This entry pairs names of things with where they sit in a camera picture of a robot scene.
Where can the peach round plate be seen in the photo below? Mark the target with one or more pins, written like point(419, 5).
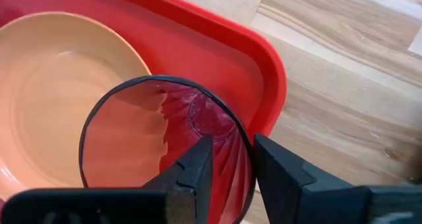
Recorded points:
point(49, 102)

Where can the pink faceted plastic cup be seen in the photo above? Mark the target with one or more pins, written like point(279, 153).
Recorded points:
point(132, 151)

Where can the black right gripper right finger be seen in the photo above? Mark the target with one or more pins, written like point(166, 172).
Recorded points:
point(296, 197)

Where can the red plastic tray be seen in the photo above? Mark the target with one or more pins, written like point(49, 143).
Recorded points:
point(198, 43)

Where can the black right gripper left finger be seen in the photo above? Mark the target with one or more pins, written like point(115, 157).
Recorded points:
point(171, 204)

